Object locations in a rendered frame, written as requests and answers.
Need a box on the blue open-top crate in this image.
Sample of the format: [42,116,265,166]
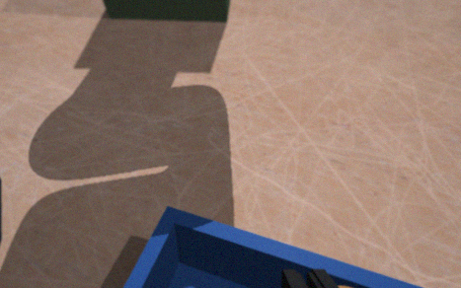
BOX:
[123,206,422,288]

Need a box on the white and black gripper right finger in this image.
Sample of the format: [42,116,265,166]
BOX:
[307,269,339,288]

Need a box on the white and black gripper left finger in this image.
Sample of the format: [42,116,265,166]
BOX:
[281,269,308,288]

